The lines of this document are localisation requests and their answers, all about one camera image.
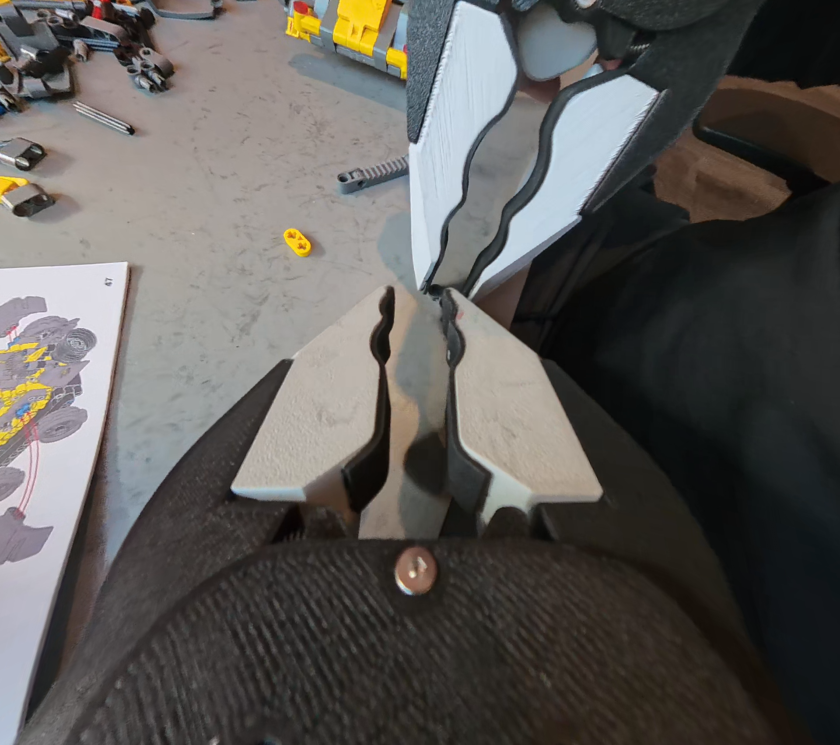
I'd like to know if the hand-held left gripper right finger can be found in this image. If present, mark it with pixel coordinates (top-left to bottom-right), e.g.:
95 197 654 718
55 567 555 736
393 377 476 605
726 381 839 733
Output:
438 287 603 526

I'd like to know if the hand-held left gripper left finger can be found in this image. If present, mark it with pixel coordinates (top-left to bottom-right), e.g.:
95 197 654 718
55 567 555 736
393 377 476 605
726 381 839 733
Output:
230 284 396 513

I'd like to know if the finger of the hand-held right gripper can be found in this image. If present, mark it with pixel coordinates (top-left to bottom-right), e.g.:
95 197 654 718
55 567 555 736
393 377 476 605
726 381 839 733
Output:
408 0 522 293
462 69 660 302

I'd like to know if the grey gear rack piece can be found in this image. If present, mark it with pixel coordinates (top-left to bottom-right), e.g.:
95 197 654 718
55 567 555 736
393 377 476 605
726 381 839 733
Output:
338 155 413 196

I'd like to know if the person's dark clothing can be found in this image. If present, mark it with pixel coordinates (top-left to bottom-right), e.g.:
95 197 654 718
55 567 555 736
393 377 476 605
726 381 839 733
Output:
512 167 840 745

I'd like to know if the paper instruction booklet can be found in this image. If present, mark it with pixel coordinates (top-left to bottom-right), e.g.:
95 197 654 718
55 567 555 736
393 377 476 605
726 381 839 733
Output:
0 262 131 739

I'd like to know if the thin black axle rod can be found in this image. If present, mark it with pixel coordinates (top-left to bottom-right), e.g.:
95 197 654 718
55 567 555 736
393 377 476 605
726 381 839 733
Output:
72 100 135 137

